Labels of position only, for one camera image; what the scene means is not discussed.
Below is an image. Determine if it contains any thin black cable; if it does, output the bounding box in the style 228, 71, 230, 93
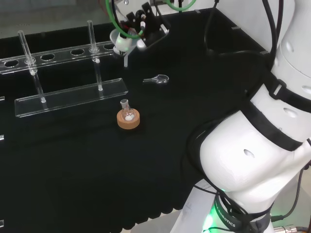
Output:
193, 184, 219, 195
269, 167, 308, 221

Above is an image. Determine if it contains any cork ring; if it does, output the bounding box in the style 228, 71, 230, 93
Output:
117, 109, 141, 130

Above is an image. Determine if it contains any clear glass weighing funnel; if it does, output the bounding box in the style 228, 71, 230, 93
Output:
142, 74, 170, 85

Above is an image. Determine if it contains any translucent plastic funnel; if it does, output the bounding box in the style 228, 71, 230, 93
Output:
109, 28, 134, 68

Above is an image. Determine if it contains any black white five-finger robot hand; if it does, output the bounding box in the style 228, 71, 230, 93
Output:
113, 0, 171, 55

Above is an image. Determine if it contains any small round-bottom glass flask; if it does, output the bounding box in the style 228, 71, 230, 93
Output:
120, 99, 136, 122

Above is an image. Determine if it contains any green cable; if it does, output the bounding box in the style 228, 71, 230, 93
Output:
164, 0, 195, 12
105, 0, 144, 39

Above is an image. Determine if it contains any white printed paper sheet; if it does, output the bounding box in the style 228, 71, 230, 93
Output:
174, 179, 217, 233

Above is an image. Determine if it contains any black bench cloth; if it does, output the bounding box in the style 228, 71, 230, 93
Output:
0, 8, 272, 231

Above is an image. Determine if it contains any thick black cable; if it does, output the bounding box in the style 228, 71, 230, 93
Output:
261, 0, 280, 56
204, 0, 274, 71

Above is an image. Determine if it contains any clear acrylic funnel stand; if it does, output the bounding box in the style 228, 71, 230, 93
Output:
0, 20, 129, 118

